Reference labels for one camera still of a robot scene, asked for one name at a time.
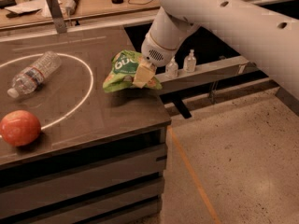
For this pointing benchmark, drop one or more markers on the left clear sanitizer bottle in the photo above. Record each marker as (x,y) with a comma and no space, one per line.
(171,70)

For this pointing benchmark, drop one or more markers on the red apple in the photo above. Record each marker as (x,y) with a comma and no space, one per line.
(20,128)

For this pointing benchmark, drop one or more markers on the grey metal shelf rail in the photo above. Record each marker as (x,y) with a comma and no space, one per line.
(206,73)

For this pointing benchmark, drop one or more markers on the right clear sanitizer bottle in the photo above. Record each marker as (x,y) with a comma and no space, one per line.
(189,62)

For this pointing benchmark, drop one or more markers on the clear sanitizer bottle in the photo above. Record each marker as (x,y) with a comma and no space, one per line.
(189,62)
(171,70)

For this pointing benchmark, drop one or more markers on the grey handheld tool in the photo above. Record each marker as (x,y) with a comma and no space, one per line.
(71,6)

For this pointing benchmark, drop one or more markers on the clear plastic water bottle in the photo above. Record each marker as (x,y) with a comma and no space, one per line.
(31,77)

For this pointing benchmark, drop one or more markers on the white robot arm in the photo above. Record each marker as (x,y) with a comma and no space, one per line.
(264,37)

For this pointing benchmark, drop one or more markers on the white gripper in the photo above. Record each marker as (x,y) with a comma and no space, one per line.
(154,53)

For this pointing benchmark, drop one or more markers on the white paper sheet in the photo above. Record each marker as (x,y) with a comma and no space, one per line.
(28,6)

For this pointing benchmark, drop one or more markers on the green rice chip bag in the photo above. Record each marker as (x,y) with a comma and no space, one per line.
(123,70)

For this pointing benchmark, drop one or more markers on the left metal bracket post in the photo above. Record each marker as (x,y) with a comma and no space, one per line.
(57,16)

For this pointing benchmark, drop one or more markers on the wooden slat counter base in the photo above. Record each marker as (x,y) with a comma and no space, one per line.
(106,178)

